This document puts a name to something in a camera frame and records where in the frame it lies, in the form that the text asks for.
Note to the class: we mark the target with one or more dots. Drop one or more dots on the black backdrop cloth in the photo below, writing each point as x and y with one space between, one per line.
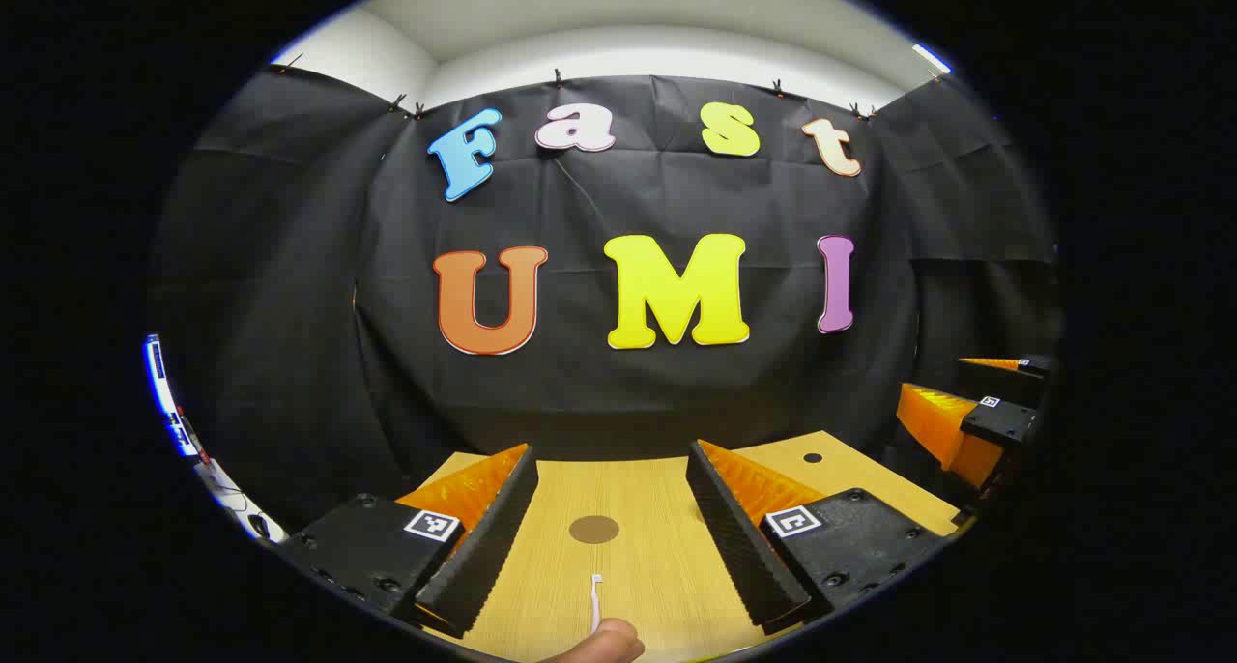
580 383

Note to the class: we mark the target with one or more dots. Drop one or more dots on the round brown coaster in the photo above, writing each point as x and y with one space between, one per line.
593 529

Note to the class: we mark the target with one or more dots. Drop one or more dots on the wooden desktop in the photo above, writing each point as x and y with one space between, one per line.
638 566

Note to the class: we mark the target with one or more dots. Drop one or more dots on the white side table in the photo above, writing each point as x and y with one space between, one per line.
242 508

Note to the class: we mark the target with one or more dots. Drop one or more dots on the row of black cloth clips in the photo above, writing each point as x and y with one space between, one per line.
558 78

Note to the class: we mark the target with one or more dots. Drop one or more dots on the white toothbrush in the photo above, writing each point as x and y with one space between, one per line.
595 600

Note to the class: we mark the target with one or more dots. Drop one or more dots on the lit computer monitor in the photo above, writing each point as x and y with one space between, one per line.
158 373

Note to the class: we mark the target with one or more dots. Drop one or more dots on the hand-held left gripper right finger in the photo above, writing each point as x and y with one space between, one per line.
744 547

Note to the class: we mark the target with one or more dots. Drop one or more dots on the ceiling light strip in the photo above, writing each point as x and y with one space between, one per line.
931 59

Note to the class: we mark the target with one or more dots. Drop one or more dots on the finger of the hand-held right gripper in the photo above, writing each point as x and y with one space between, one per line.
1005 421
1005 381

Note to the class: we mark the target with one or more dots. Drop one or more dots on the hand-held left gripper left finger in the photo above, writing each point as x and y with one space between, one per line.
483 547

